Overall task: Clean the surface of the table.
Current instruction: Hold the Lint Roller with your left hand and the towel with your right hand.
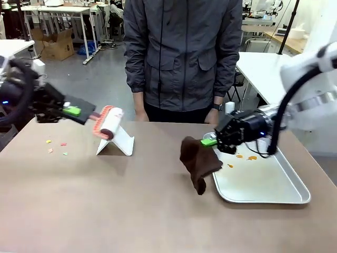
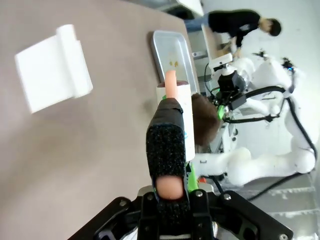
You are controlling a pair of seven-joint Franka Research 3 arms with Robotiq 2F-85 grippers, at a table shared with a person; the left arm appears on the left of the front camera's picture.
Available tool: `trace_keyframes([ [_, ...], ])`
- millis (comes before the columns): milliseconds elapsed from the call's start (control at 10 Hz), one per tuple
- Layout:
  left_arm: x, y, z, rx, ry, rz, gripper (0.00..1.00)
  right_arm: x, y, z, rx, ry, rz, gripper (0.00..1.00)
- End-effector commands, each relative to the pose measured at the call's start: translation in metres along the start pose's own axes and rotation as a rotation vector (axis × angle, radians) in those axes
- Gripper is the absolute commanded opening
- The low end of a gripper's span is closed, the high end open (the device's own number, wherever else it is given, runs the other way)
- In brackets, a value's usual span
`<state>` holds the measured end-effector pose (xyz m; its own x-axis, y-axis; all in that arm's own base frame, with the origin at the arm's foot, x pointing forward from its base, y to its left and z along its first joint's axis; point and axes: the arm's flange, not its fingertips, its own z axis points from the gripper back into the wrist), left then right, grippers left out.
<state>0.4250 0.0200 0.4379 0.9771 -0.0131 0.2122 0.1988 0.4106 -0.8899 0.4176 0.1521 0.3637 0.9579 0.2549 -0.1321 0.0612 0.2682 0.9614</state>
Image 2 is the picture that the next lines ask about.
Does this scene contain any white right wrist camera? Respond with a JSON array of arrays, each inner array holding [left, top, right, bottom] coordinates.
[[210, 53, 234, 71]]

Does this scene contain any black floor cable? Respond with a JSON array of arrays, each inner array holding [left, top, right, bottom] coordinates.
[[246, 171, 305, 201]]

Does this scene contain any white lint roller stand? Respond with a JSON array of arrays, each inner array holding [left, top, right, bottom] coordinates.
[[14, 23, 94, 115]]

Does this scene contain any background person in black shirt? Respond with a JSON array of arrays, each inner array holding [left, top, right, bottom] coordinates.
[[207, 9, 283, 58]]

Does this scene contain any brown cloth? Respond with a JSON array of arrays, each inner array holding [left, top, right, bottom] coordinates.
[[190, 92, 222, 148]]

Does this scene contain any pink handled white lint roller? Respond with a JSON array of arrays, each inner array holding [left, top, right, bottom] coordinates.
[[155, 70, 196, 201]]

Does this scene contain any wooden top background table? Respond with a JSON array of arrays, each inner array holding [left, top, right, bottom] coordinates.
[[201, 21, 237, 62]]

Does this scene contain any silver metal tray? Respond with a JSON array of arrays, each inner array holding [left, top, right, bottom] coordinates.
[[149, 30, 201, 101]]

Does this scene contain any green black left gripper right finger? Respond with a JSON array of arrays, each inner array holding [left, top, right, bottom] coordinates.
[[186, 161, 200, 195]]

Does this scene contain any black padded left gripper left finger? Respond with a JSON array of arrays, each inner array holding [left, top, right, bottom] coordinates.
[[145, 98, 191, 201]]

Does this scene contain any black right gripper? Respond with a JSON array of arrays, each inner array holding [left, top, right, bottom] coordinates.
[[215, 71, 248, 121]]

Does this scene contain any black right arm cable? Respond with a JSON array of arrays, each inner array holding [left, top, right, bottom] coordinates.
[[209, 85, 316, 157]]

